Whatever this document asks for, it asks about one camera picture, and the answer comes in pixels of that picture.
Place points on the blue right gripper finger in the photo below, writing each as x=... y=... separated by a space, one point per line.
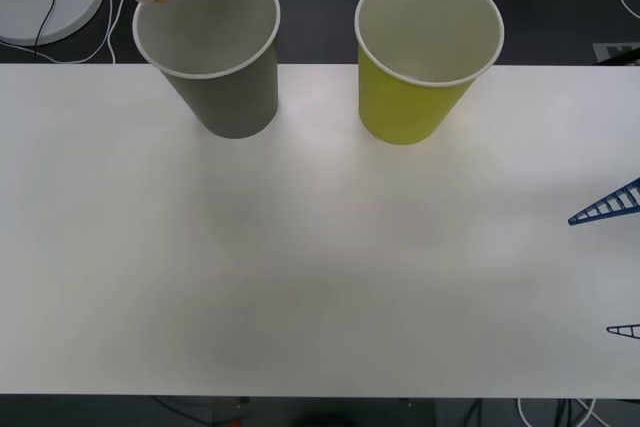
x=627 y=330
x=612 y=204

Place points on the yellow-green plastic bin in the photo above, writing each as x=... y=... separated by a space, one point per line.
x=400 y=107

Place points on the grey floor box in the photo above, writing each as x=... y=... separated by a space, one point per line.
x=617 y=53

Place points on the grey plastic bin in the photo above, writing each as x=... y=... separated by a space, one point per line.
x=225 y=92

